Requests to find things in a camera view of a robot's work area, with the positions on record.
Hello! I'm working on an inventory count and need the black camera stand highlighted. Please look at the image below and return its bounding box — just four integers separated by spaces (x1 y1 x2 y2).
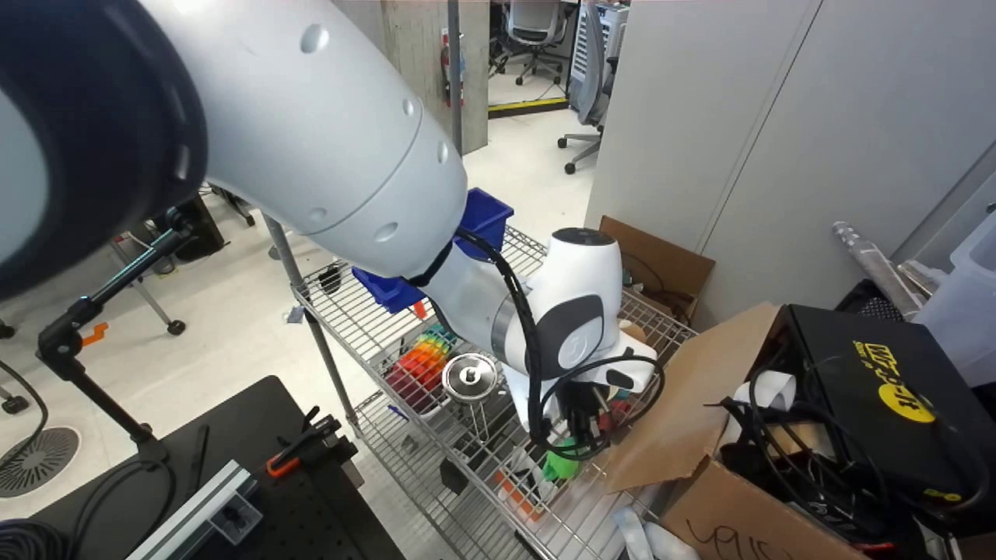
39 219 197 464

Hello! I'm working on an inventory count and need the large cardboard box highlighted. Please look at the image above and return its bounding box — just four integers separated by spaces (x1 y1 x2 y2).
594 301 864 560

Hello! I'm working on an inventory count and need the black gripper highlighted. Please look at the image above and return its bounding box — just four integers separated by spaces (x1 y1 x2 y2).
537 350 636 456

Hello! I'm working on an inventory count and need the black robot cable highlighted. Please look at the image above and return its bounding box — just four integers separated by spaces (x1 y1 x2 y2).
452 226 669 459

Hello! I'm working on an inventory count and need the blue plastic bin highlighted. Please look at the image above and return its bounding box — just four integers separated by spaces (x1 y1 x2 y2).
352 185 513 315

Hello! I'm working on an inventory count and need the office chair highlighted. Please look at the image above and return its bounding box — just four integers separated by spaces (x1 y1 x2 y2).
565 0 629 174

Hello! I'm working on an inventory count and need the black orange clamp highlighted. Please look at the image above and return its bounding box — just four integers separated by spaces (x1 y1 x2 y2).
265 408 359 478

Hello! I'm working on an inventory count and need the black bag yellow logo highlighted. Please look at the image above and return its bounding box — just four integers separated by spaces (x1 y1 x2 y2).
770 304 996 533

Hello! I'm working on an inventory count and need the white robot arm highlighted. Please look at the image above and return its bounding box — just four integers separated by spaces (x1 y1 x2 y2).
0 0 652 456

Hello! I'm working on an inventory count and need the green frog toy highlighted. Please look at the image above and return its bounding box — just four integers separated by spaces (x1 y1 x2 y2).
542 452 578 482

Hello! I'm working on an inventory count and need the wire shelf rack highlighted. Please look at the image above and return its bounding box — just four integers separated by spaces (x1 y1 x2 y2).
274 246 658 560

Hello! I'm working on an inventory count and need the silver metal cup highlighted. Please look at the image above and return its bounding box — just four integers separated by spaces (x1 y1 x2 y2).
443 350 503 437

